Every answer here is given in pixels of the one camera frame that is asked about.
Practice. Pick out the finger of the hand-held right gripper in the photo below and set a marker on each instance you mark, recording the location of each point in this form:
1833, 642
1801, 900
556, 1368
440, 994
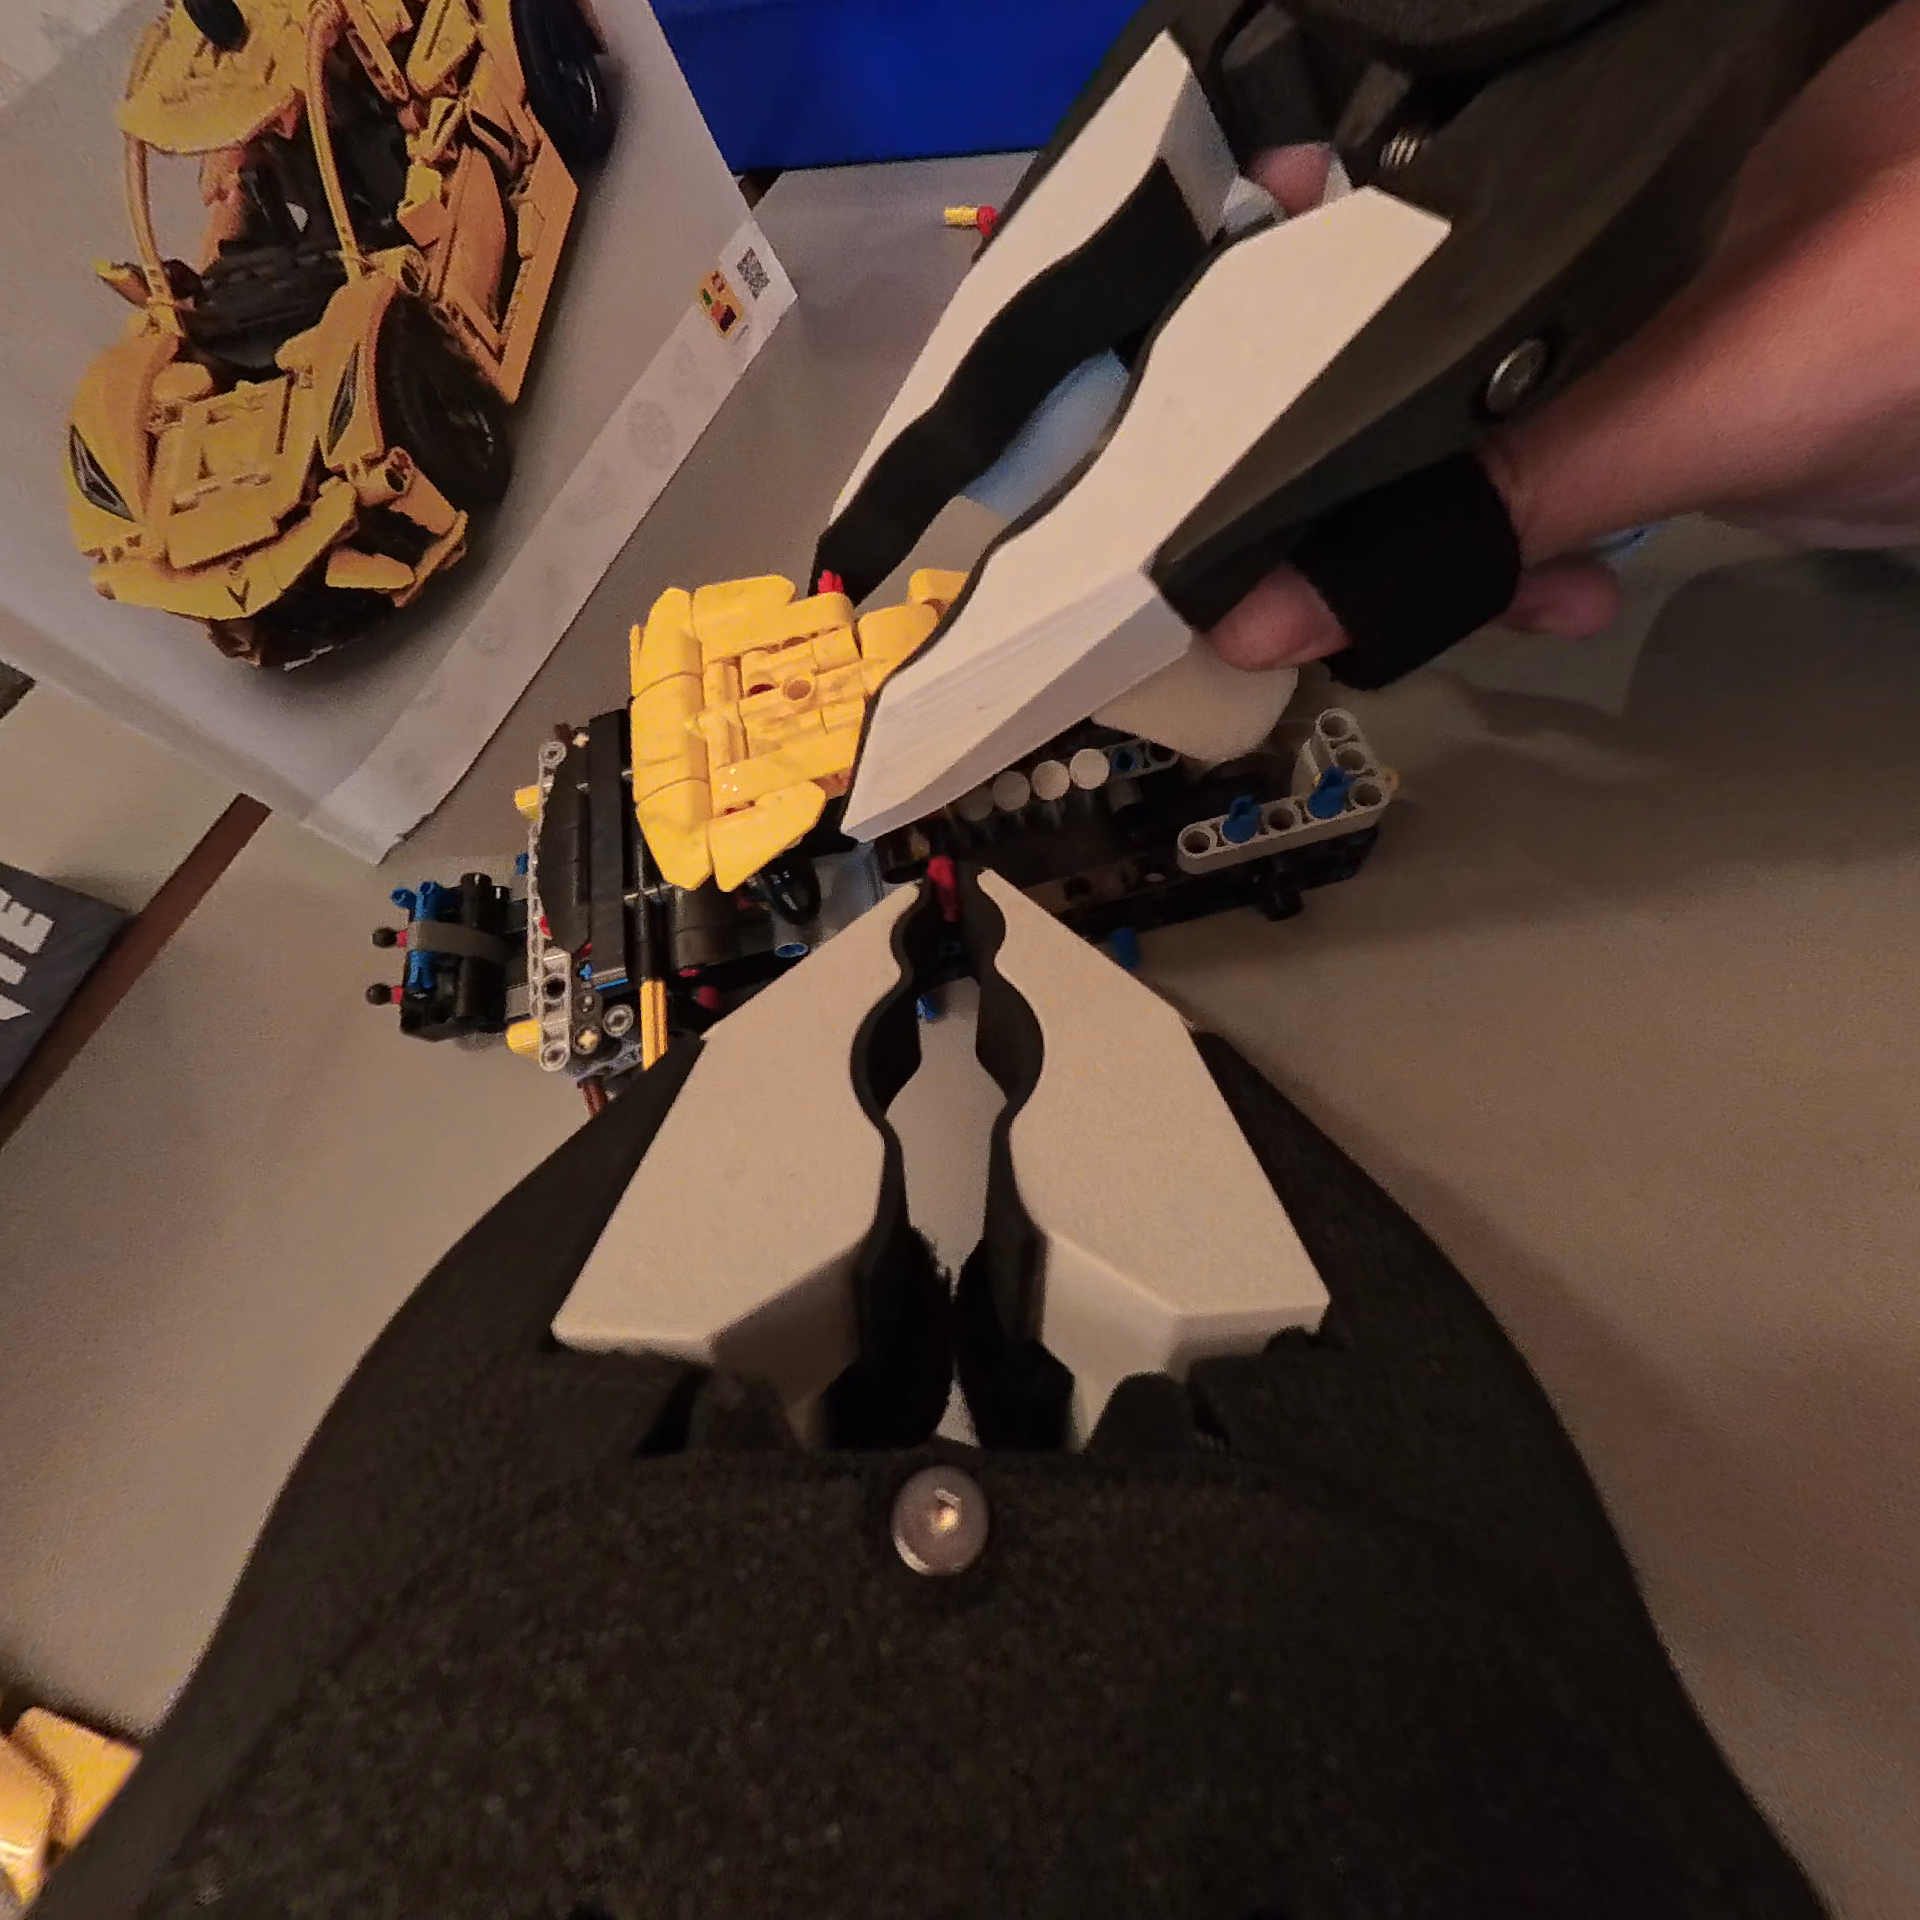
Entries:
1080, 195
1201, 435

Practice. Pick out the black brick car chassis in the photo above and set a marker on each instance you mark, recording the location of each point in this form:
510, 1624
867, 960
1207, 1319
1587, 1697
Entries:
599, 900

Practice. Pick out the yellow brick hood panel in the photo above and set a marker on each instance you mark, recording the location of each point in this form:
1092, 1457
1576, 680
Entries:
750, 704

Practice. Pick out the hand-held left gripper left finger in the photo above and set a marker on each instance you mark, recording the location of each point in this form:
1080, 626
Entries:
721, 1185

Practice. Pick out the blue plastic bin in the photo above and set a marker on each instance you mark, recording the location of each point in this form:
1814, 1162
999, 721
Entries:
902, 75

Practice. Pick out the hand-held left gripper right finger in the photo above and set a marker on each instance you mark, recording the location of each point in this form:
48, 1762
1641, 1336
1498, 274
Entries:
1171, 1185

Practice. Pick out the grey desk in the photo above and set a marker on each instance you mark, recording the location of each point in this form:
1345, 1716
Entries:
300, 1276

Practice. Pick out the person's right hand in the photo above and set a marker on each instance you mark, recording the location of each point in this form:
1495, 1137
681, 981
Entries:
1770, 376

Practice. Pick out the dark toy car box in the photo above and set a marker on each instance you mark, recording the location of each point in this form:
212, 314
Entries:
44, 960

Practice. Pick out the flat yellow brick panel assembly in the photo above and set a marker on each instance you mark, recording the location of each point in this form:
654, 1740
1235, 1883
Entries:
59, 1800

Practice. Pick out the instruction booklet with car picture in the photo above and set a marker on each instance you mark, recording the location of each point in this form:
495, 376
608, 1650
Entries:
630, 451

